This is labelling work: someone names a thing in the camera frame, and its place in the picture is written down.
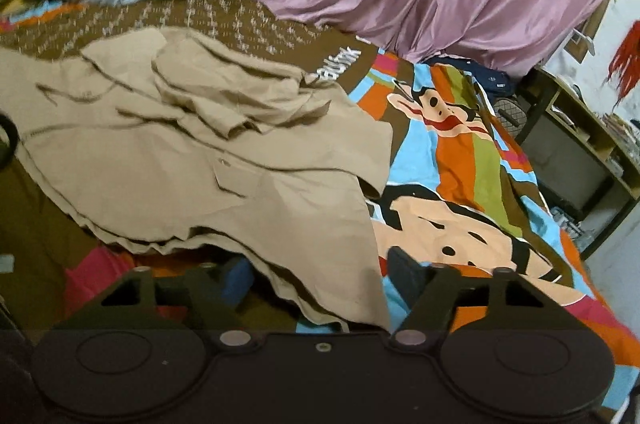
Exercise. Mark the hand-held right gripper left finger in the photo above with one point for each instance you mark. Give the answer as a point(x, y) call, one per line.
point(239, 281)

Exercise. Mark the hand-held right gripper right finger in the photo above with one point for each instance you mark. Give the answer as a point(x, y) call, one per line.
point(406, 271)

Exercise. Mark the beige hooded jacket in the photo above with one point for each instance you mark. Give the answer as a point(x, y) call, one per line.
point(175, 154)

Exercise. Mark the cartoon printed bed sheet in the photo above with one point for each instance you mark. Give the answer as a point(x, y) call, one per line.
point(465, 144)

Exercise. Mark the checkered grey bag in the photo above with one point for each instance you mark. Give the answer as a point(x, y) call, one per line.
point(511, 117)

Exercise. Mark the navy blue bag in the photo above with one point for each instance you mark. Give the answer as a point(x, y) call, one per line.
point(487, 77)

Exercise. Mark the wooden side desk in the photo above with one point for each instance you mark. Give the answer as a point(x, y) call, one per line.
point(565, 129)

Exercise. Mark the stack of books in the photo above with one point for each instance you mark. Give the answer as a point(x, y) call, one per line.
point(620, 129)

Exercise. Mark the red hanging tassel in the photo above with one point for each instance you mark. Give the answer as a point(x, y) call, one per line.
point(627, 59)

